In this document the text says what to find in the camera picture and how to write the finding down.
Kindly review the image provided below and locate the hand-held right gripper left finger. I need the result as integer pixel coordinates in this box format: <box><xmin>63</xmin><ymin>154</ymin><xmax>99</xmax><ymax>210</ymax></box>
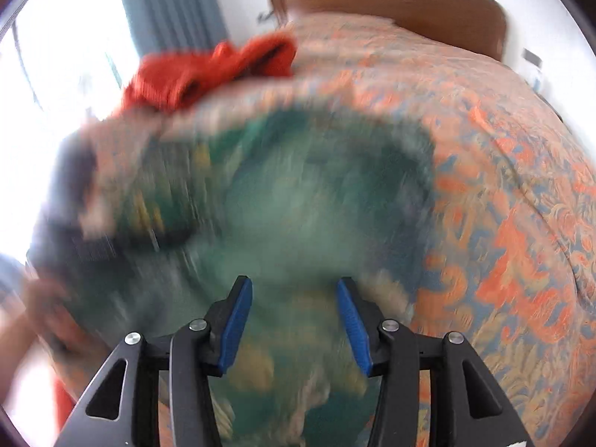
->
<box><xmin>53</xmin><ymin>276</ymin><xmax>253</xmax><ymax>447</ymax></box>

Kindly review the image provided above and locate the orange knit sweater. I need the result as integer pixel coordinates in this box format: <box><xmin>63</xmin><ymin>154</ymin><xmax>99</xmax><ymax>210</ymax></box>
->
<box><xmin>121</xmin><ymin>32</ymin><xmax>299</xmax><ymax>113</ymax></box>

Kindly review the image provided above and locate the orange fuzzy seat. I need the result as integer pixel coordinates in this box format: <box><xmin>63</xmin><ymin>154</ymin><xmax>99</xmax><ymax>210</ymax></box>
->
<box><xmin>50</xmin><ymin>376</ymin><xmax>77</xmax><ymax>413</ymax></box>

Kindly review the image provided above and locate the wooden headboard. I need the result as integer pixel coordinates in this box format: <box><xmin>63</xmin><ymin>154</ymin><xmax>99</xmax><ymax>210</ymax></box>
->
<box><xmin>269</xmin><ymin>0</ymin><xmax>509</xmax><ymax>63</ymax></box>

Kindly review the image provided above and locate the blue curtain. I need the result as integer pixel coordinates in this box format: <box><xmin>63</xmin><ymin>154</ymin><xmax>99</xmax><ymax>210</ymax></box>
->
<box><xmin>107</xmin><ymin>0</ymin><xmax>232</xmax><ymax>59</ymax></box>

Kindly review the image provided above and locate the person's left forearm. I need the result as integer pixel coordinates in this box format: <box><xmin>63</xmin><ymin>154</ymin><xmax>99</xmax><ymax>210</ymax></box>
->
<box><xmin>0</xmin><ymin>311</ymin><xmax>54</xmax><ymax>385</ymax></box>

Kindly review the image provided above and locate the green patterned jacket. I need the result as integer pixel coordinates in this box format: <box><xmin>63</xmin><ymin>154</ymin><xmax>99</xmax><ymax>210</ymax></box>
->
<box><xmin>60</xmin><ymin>107</ymin><xmax>437</xmax><ymax>447</ymax></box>

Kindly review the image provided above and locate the person's left hand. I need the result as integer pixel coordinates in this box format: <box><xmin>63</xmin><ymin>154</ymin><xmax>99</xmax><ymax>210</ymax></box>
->
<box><xmin>24</xmin><ymin>278</ymin><xmax>87</xmax><ymax>354</ymax></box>

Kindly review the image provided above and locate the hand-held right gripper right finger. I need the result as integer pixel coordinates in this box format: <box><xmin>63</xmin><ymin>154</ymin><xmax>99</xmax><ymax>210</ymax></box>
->
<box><xmin>336</xmin><ymin>277</ymin><xmax>534</xmax><ymax>447</ymax></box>

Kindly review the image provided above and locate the window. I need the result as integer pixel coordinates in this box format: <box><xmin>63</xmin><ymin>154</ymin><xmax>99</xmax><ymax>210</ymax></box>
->
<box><xmin>0</xmin><ymin>7</ymin><xmax>138</xmax><ymax>261</ymax></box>

